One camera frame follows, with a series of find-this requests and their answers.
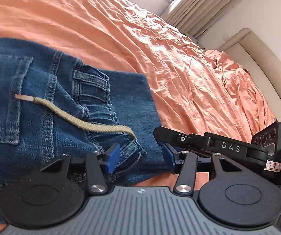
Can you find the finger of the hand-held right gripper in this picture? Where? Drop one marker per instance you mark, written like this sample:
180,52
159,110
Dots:
174,137

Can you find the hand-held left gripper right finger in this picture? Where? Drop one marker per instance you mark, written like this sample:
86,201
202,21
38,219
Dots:
168,159

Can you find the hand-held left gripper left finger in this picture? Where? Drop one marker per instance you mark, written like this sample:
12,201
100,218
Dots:
111,160

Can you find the blue denim pants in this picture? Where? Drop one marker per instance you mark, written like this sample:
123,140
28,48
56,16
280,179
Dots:
32,102

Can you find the crumpled orange duvet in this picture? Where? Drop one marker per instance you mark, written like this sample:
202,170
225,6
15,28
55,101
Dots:
240,90

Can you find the beige padded headboard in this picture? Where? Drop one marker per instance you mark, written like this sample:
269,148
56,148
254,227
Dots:
265,66

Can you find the beige pleated curtain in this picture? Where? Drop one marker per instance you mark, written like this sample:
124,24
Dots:
196,7

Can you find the orange bed sheet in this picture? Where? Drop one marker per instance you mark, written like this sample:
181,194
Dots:
106,24

